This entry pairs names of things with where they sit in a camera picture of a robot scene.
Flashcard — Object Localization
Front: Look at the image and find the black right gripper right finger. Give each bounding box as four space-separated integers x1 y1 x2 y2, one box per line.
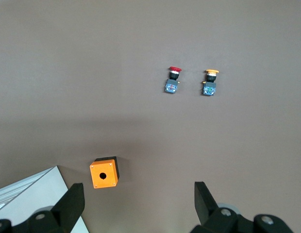
190 181 295 233

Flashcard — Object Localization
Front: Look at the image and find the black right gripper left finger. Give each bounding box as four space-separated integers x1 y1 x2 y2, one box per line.
0 183 85 233

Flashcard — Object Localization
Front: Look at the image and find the white drawer cabinet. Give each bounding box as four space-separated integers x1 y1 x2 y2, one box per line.
0 165 89 233

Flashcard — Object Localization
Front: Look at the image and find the yellow mushroom push button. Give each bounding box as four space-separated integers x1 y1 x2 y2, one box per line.
201 69 219 96

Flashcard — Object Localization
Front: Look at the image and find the red mushroom push button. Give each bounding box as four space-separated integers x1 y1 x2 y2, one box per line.
163 66 183 95

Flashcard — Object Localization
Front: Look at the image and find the brown table mat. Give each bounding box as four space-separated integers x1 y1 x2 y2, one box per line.
0 0 301 233

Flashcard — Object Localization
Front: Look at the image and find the orange button enclosure box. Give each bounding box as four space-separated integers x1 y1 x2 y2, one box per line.
89 156 121 189

